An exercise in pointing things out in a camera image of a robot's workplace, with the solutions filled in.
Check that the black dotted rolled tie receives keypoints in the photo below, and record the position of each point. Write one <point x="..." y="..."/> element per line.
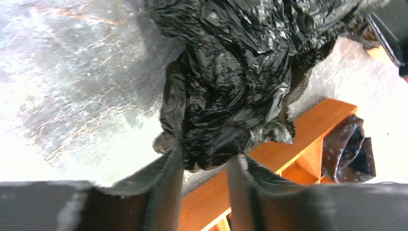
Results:
<point x="347" y="154"/>

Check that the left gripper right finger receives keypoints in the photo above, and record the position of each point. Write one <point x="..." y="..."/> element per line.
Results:
<point x="263" y="201"/>

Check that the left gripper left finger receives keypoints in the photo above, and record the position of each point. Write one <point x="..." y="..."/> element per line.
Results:
<point x="149" y="200"/>

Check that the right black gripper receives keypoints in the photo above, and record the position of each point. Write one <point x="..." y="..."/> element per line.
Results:
<point x="390" y="25"/>

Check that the black plastic trash bag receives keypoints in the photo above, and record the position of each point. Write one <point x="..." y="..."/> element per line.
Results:
<point x="242" y="65"/>

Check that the orange wooden compartment tray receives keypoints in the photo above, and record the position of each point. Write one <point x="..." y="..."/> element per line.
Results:
<point x="208" y="205"/>

